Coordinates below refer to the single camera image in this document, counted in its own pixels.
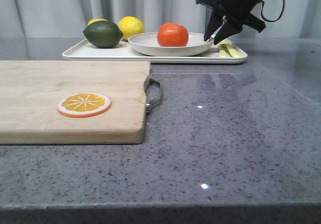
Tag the yellow plastic utensil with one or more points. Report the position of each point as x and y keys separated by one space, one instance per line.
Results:
x=231 y=48

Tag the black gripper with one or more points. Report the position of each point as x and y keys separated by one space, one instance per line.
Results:
x=237 y=14

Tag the metal cutting board handle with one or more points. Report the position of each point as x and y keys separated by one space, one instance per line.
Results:
x=153 y=93

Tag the white rectangular tray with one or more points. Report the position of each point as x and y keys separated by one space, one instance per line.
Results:
x=123 y=52

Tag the beige round plate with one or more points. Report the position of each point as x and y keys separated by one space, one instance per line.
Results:
x=147 y=44

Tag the orange mandarin fruit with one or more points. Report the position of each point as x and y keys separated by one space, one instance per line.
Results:
x=172 y=35

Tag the green lime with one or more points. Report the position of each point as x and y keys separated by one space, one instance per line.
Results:
x=103 y=34

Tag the wooden cutting board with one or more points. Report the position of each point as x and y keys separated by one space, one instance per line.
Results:
x=31 y=91

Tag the yellow lemon behind lime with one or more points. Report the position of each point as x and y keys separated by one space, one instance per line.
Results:
x=96 y=20

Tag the orange slice toy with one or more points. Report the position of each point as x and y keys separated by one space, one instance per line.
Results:
x=84 y=105

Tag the yellow lemon front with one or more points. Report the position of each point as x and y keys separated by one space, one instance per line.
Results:
x=131 y=26

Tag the yellow plastic fork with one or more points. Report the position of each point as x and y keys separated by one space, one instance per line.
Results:
x=223 y=51

